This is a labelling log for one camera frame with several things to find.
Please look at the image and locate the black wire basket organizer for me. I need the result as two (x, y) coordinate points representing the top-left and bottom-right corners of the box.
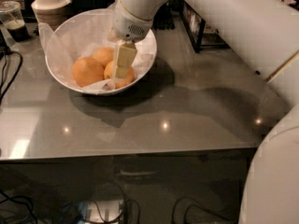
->
(179, 2), (229, 52)

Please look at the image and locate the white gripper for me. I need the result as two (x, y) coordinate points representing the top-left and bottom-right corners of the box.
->
(107, 0), (153, 79)

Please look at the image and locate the black cable on table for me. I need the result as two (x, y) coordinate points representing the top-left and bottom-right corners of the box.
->
(0, 45), (24, 103)

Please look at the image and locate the dark cup holder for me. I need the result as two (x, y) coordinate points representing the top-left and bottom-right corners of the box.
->
(152, 5), (175, 30)

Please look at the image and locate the white paper bowl liner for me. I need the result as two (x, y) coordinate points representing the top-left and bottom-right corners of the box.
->
(37, 7), (154, 95)

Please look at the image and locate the white bowl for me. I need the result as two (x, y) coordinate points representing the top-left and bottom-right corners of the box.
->
(44, 8), (158, 97)

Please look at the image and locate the orange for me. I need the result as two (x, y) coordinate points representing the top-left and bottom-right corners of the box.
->
(72, 57), (104, 87)
(104, 62), (135, 89)
(92, 47), (114, 67)

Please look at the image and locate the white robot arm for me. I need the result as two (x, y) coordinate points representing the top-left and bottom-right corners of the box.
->
(113, 0), (299, 224)

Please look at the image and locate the plastic cup with dark drink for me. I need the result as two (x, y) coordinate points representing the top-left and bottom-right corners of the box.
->
(0, 1), (30, 42)

